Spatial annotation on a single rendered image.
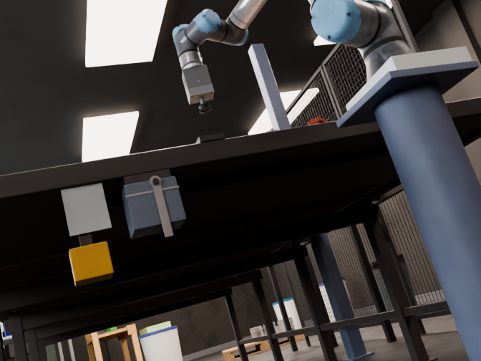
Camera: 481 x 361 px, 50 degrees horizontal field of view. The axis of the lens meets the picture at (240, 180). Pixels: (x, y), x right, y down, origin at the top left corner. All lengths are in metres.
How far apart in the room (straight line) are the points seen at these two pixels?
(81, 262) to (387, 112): 0.83
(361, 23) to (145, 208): 0.70
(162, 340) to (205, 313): 5.00
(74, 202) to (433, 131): 0.89
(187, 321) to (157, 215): 10.70
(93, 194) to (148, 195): 0.14
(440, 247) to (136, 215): 0.73
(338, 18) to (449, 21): 4.89
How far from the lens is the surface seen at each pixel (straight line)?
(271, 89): 3.98
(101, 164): 1.36
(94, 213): 1.33
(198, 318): 12.04
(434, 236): 1.31
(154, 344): 7.17
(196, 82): 1.76
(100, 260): 1.28
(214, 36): 1.81
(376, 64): 1.41
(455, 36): 6.14
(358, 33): 1.37
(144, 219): 1.31
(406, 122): 1.33
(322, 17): 1.36
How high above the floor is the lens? 0.43
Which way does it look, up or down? 15 degrees up
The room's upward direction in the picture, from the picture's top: 17 degrees counter-clockwise
